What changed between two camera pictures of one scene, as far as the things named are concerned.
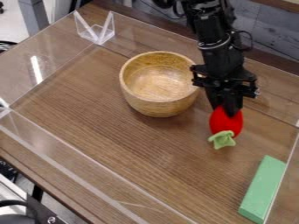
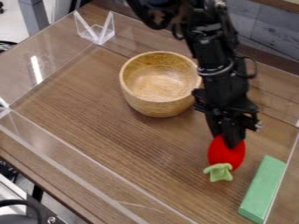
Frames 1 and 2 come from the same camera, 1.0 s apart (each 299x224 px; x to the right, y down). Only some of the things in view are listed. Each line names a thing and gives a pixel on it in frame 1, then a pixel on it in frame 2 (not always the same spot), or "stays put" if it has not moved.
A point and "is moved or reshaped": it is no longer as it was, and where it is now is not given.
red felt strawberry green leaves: [224, 127] is moved or reshaped
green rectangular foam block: [256, 202] stays put
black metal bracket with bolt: [42, 215] stays put
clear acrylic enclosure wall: [97, 97] stays put
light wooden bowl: [154, 80] stays put
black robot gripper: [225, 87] → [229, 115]
